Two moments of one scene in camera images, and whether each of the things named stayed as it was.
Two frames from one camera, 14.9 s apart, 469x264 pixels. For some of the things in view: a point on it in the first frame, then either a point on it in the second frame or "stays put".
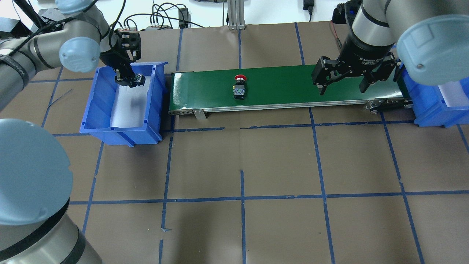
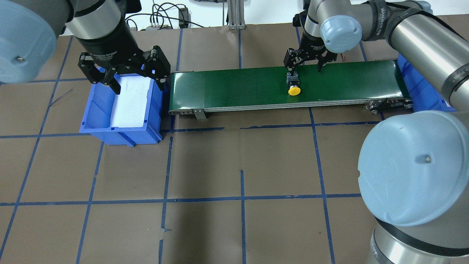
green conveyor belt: (272, 87) stays put
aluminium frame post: (236, 15) stays put
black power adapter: (184, 17) stays put
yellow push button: (139, 79) → (293, 80)
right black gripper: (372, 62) → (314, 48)
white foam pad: (129, 106) stays put
